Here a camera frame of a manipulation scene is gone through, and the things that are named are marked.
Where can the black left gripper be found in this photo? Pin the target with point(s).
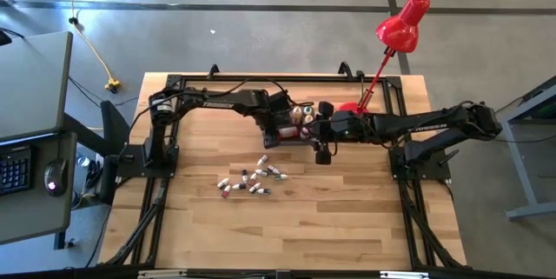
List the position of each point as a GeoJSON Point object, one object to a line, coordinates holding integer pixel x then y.
{"type": "Point", "coordinates": [266, 114]}

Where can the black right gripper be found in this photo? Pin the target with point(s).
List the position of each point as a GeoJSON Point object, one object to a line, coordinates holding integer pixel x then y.
{"type": "Point", "coordinates": [347, 127]}

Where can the grey translucent plastic bin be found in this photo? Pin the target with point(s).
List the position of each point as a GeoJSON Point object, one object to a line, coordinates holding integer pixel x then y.
{"type": "Point", "coordinates": [284, 121]}

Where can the large green food coloring bottle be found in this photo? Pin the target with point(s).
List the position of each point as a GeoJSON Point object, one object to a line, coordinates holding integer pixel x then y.
{"type": "Point", "coordinates": [309, 110]}

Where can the small food coloring dropper bottle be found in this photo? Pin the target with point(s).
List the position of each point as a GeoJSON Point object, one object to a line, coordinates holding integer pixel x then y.
{"type": "Point", "coordinates": [281, 177]}
{"type": "Point", "coordinates": [263, 191]}
{"type": "Point", "coordinates": [273, 169]}
{"type": "Point", "coordinates": [223, 182]}
{"type": "Point", "coordinates": [261, 172]}
{"type": "Point", "coordinates": [262, 160]}

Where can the small red food coloring bottle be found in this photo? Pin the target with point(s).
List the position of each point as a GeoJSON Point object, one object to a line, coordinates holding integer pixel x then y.
{"type": "Point", "coordinates": [253, 178]}
{"type": "Point", "coordinates": [226, 191]}

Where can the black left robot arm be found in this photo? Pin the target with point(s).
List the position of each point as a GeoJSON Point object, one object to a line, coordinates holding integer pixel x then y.
{"type": "Point", "coordinates": [217, 101]}

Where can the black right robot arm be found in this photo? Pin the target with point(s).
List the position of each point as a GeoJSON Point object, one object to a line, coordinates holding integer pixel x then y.
{"type": "Point", "coordinates": [417, 124]}

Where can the red desk lamp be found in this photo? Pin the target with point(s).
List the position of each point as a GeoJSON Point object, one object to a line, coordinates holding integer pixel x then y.
{"type": "Point", "coordinates": [401, 29]}

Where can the silver aluminium bar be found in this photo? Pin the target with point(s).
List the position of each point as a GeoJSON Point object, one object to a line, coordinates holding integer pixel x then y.
{"type": "Point", "coordinates": [160, 274]}
{"type": "Point", "coordinates": [404, 275]}

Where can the black desk leg base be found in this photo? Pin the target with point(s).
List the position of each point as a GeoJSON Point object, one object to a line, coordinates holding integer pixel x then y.
{"type": "Point", "coordinates": [112, 118]}

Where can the blue-grey side table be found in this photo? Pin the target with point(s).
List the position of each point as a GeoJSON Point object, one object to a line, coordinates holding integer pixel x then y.
{"type": "Point", "coordinates": [517, 157]}

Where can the black computer mouse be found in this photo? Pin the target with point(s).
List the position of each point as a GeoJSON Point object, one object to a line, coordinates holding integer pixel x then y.
{"type": "Point", "coordinates": [55, 177]}

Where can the grey office desk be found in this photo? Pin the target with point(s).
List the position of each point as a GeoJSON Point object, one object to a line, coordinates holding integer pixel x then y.
{"type": "Point", "coordinates": [30, 83]}

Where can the black computer keyboard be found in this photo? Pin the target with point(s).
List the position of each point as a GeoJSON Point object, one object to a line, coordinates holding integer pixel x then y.
{"type": "Point", "coordinates": [15, 170]}

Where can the black device on desk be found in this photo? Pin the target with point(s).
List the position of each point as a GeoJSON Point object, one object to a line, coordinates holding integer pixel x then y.
{"type": "Point", "coordinates": [5, 37]}

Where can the black metal table frame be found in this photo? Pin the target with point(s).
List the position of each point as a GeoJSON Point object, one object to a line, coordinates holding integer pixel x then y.
{"type": "Point", "coordinates": [282, 78]}

